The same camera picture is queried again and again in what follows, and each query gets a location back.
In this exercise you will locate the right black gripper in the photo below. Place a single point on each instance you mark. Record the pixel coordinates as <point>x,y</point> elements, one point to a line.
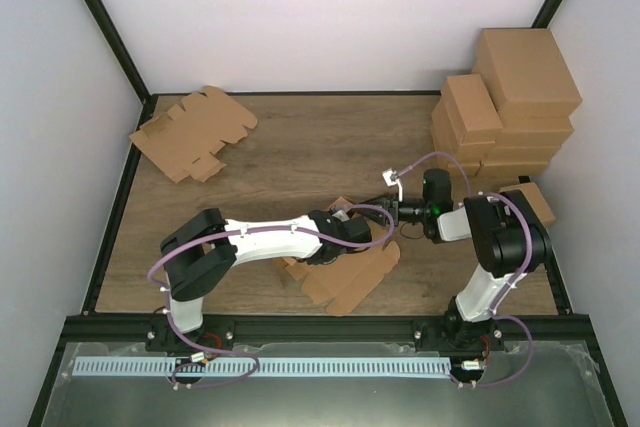
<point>388,201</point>

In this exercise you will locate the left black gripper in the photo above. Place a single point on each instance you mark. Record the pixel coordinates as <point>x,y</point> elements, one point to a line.
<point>313,260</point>

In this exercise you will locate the stack of cardboard blanks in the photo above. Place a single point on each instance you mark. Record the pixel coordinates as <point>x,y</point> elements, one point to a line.
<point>183,141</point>

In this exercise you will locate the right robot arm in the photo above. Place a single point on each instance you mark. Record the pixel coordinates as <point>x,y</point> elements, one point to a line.
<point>509,241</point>

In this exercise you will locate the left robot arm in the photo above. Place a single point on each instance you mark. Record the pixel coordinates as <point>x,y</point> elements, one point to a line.
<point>200,253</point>

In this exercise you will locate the medium lower folded box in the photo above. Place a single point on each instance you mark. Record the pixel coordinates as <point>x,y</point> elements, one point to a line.
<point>445,139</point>

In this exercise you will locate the medium folded box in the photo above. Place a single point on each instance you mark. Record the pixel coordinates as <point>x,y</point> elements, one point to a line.
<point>471,111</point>
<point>445,139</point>
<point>452,163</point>

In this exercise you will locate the medium bottom folded box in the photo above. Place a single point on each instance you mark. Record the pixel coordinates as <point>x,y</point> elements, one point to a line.
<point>452,163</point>

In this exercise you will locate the large folded box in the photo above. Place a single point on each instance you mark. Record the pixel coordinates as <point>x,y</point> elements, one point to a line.
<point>506,154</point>
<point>525,73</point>
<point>492,169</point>
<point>534,132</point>

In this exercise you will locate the medium top folded box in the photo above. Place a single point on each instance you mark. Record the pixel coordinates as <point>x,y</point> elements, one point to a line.
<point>471,111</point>

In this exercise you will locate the small folded box right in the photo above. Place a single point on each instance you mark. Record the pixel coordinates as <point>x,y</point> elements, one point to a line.
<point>536,200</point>

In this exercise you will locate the large bottom folded box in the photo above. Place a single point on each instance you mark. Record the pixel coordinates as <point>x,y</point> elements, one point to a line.
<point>492,169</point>

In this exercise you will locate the large top folded box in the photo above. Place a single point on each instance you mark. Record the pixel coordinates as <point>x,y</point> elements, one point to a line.
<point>525,73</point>

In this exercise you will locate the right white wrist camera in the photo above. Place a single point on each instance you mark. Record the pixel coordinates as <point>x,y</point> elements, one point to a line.
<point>392,178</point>

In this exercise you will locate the black aluminium frame rail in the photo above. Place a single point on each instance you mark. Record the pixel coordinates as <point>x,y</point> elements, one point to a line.
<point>255,329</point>

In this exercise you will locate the light blue slotted cable duct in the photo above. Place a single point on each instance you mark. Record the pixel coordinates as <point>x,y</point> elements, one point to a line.
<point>413,367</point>

